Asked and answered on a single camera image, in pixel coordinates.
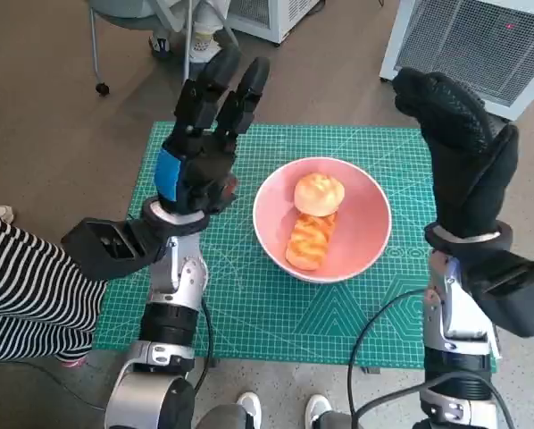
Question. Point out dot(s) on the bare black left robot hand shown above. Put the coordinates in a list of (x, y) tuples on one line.
[(204, 165)]

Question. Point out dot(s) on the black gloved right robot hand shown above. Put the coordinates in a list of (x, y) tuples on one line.
[(463, 170)]

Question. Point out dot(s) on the pink bowl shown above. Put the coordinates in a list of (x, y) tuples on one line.
[(365, 232)]

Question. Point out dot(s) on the round toy bread bun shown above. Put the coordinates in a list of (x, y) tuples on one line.
[(318, 194)]

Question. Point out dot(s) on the long orange toy bread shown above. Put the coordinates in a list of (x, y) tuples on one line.
[(309, 246)]

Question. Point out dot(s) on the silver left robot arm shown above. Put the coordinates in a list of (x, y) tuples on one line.
[(173, 277)]

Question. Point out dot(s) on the metal pole leg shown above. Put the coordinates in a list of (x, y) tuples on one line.
[(187, 44)]

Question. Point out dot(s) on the seated person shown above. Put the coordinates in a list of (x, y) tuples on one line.
[(204, 40)]

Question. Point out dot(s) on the large white mesh-front appliance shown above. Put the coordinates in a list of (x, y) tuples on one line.
[(472, 40)]

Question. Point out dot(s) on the small white mesh-front appliance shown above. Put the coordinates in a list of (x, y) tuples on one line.
[(276, 22)]

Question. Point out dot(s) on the green cutting mat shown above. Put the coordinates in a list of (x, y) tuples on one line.
[(267, 322)]

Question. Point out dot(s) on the grey chair on casters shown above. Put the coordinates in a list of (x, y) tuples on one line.
[(115, 15)]

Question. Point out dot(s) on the black table clip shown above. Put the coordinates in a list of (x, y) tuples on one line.
[(369, 370), (211, 363)]

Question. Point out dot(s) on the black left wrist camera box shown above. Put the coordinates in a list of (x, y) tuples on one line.
[(106, 246)]

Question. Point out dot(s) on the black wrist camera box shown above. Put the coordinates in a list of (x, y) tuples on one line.
[(512, 295), (106, 246)]

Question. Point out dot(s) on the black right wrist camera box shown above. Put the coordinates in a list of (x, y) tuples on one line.
[(512, 295)]

